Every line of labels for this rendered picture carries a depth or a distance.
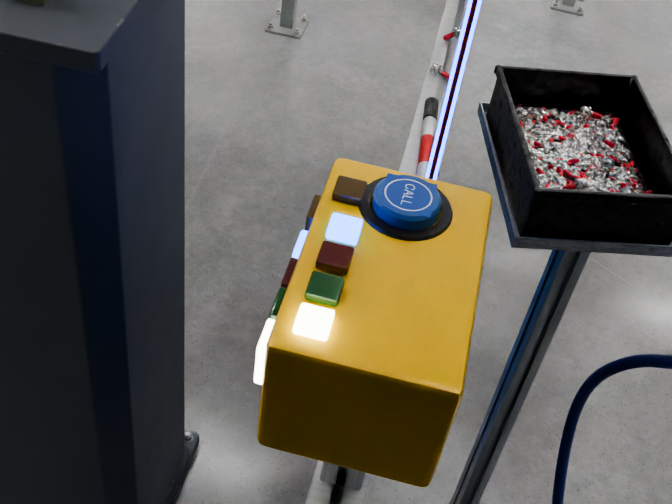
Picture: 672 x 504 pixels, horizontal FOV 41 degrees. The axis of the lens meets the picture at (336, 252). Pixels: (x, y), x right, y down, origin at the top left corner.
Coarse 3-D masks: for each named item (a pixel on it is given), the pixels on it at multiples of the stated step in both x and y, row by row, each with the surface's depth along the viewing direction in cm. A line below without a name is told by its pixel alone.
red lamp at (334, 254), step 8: (320, 248) 49; (328, 248) 49; (336, 248) 49; (344, 248) 49; (352, 248) 49; (320, 256) 48; (328, 256) 48; (336, 256) 48; (344, 256) 48; (352, 256) 49; (320, 264) 48; (328, 264) 48; (336, 264) 48; (344, 264) 48; (336, 272) 48; (344, 272) 48
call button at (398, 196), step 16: (400, 176) 53; (384, 192) 52; (400, 192) 52; (416, 192) 52; (432, 192) 52; (384, 208) 51; (400, 208) 51; (416, 208) 51; (432, 208) 51; (400, 224) 51; (416, 224) 51; (432, 224) 52
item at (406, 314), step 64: (448, 192) 54; (384, 256) 50; (448, 256) 50; (384, 320) 46; (448, 320) 47; (320, 384) 45; (384, 384) 44; (448, 384) 44; (320, 448) 49; (384, 448) 48
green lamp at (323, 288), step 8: (312, 272) 47; (320, 272) 47; (312, 280) 47; (320, 280) 47; (328, 280) 47; (336, 280) 47; (344, 280) 47; (312, 288) 46; (320, 288) 46; (328, 288) 46; (336, 288) 47; (304, 296) 46; (312, 296) 46; (320, 296) 46; (328, 296) 46; (336, 296) 46; (328, 304) 46; (336, 304) 46
